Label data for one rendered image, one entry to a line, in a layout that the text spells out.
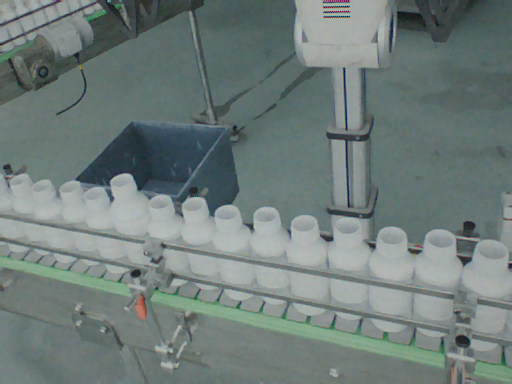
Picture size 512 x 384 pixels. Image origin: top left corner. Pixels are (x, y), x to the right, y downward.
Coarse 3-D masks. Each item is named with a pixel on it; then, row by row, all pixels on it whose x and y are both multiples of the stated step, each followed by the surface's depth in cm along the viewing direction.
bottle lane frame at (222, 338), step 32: (0, 256) 105; (32, 288) 106; (64, 288) 100; (96, 288) 95; (128, 288) 92; (64, 320) 108; (128, 320) 98; (160, 320) 93; (192, 320) 89; (224, 320) 86; (256, 320) 82; (288, 320) 81; (192, 352) 95; (224, 352) 91; (256, 352) 88; (288, 352) 84; (320, 352) 81; (352, 352) 78; (384, 352) 75; (416, 352) 73
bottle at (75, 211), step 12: (72, 192) 90; (84, 192) 93; (72, 204) 91; (84, 204) 92; (72, 216) 91; (84, 216) 92; (84, 240) 94; (84, 252) 96; (96, 252) 96; (96, 264) 97
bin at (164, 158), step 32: (128, 128) 153; (160, 128) 152; (192, 128) 148; (224, 128) 143; (96, 160) 141; (128, 160) 155; (160, 160) 160; (192, 160) 155; (224, 160) 143; (160, 192) 160; (224, 192) 144
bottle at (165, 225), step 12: (156, 204) 85; (168, 204) 82; (156, 216) 83; (168, 216) 83; (180, 216) 86; (156, 228) 84; (168, 228) 84; (180, 228) 84; (168, 240) 84; (180, 240) 85; (168, 252) 85; (180, 252) 86; (168, 264) 87; (180, 264) 87
